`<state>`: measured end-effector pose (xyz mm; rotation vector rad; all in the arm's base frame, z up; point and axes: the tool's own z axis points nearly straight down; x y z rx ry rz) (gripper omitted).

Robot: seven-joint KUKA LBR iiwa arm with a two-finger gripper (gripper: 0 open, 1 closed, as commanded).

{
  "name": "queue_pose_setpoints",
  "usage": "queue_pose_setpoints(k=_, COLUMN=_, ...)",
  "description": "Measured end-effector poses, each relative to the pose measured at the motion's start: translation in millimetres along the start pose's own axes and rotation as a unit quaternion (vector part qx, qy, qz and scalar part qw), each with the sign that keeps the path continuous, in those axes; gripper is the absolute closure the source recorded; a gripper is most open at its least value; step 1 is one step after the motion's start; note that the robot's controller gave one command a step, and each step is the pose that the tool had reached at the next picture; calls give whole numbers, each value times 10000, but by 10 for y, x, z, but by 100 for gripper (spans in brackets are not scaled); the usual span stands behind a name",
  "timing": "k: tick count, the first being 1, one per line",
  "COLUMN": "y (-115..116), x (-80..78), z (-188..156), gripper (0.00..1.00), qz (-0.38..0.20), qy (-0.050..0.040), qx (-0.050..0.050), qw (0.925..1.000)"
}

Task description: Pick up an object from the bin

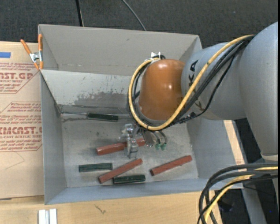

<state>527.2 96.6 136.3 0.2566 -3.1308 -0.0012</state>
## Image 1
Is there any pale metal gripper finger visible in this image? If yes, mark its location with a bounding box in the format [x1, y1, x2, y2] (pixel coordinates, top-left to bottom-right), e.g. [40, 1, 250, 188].
[125, 138, 140, 160]
[119, 123, 136, 141]

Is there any red-brown flat block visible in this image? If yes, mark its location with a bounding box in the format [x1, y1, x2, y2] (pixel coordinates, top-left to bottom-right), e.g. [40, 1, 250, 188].
[98, 158, 144, 185]
[150, 155, 193, 177]
[96, 138, 147, 156]

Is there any dark green flat block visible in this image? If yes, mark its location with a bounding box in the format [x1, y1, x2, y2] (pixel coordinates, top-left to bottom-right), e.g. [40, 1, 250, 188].
[86, 112, 119, 122]
[112, 174, 146, 185]
[78, 162, 113, 173]

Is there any grey metal bin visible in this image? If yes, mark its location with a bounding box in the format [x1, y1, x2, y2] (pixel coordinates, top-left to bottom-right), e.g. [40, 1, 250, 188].
[38, 24, 245, 205]

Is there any brown cardboard board red print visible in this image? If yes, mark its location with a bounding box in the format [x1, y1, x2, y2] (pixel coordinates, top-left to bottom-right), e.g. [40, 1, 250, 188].
[0, 40, 45, 202]

